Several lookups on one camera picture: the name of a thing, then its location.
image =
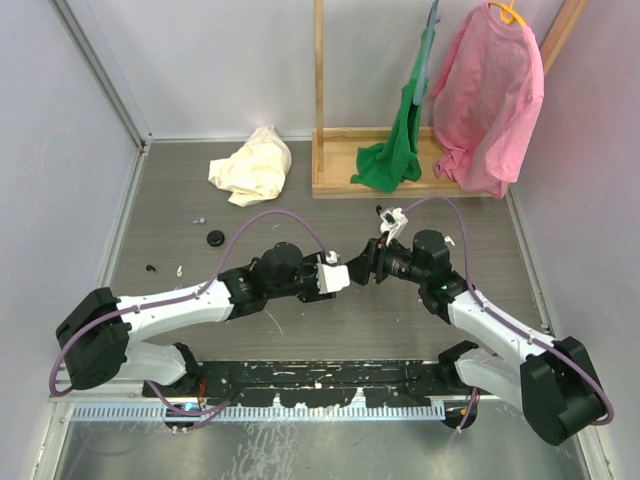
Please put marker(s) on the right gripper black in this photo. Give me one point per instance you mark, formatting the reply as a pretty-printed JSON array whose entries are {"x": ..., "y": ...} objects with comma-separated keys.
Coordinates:
[{"x": 375, "y": 253}]

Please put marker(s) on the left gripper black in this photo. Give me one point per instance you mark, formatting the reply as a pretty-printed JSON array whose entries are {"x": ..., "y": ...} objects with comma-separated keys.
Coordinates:
[{"x": 313, "y": 294}]

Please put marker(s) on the cream cloth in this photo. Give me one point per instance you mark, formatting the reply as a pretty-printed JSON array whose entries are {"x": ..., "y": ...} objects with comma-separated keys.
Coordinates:
[{"x": 256, "y": 172}]

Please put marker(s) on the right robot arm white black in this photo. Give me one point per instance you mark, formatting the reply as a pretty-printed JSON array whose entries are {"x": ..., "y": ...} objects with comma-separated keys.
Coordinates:
[{"x": 552, "y": 382}]

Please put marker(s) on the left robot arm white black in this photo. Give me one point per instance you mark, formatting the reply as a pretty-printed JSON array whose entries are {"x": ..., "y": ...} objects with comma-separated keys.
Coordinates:
[{"x": 106, "y": 337}]

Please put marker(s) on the black earbud charging case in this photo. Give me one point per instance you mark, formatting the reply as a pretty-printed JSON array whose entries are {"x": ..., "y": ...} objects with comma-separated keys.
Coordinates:
[{"x": 215, "y": 238}]

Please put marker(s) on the green shirt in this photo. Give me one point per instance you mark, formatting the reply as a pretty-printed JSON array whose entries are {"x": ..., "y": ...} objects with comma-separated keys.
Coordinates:
[{"x": 385, "y": 165}]

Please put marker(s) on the wooden clothes rack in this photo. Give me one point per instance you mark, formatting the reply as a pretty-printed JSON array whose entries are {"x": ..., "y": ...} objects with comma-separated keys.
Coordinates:
[{"x": 334, "y": 149}]

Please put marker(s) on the pink shirt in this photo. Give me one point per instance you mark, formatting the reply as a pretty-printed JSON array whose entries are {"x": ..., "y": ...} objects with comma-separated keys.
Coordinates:
[{"x": 486, "y": 102}]

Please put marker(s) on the blue hanger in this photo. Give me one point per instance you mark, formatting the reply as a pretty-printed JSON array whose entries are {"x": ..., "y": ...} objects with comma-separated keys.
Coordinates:
[{"x": 429, "y": 36}]

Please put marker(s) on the orange hanger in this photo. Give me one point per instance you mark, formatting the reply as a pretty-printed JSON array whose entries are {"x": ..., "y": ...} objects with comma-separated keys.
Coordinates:
[{"x": 508, "y": 15}]

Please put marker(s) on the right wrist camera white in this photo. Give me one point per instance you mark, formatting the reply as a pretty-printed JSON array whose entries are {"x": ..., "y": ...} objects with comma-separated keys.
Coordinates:
[{"x": 393, "y": 222}]

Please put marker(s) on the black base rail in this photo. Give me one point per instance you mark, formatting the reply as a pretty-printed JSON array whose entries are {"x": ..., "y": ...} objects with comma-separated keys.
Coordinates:
[{"x": 315, "y": 384}]

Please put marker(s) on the white cable duct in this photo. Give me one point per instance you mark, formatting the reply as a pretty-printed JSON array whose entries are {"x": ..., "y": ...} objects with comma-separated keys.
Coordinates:
[{"x": 358, "y": 411}]

